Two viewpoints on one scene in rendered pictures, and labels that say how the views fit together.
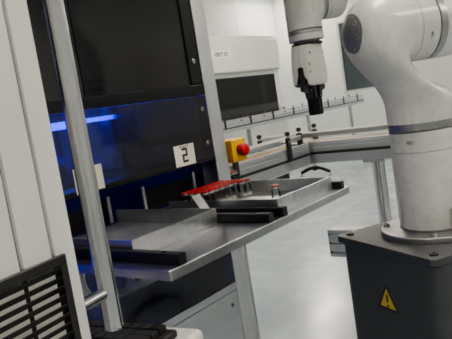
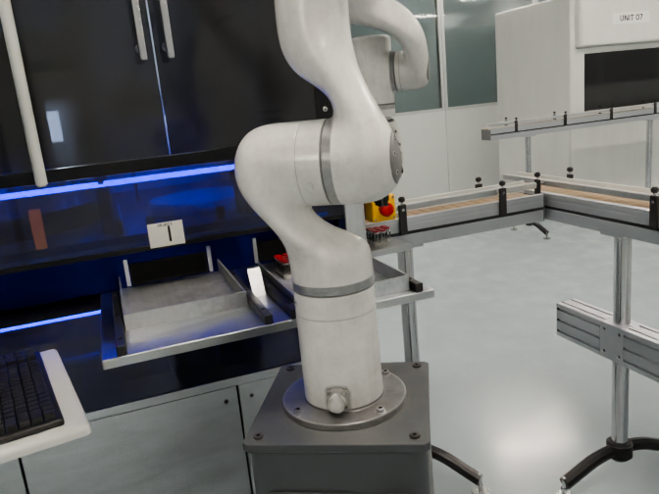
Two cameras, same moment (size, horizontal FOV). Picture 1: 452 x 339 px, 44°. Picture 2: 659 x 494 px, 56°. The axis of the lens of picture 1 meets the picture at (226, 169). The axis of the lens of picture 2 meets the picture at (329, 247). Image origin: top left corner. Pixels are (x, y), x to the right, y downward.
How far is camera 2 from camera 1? 88 cm
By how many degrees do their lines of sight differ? 33
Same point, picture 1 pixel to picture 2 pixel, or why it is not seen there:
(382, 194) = (619, 279)
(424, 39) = (301, 189)
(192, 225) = (207, 306)
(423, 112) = (299, 273)
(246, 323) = not seen: hidden behind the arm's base
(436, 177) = (312, 349)
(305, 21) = not seen: hidden behind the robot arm
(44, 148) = not seen: outside the picture
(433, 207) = (310, 379)
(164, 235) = (167, 314)
